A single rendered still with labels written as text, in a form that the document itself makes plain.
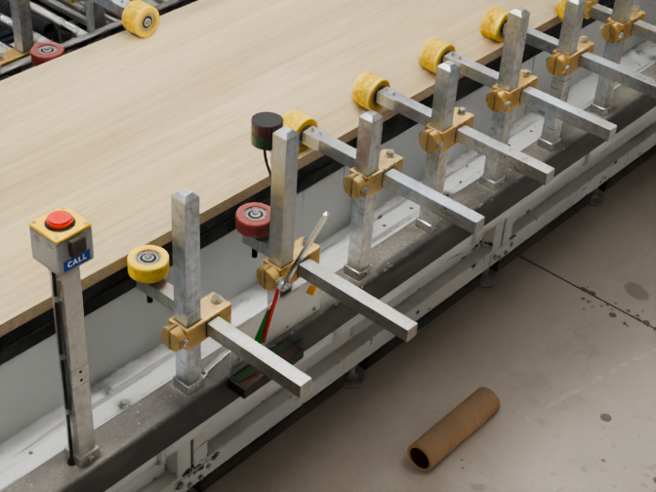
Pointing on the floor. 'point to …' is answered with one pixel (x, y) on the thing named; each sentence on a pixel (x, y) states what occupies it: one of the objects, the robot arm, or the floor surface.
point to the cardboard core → (453, 429)
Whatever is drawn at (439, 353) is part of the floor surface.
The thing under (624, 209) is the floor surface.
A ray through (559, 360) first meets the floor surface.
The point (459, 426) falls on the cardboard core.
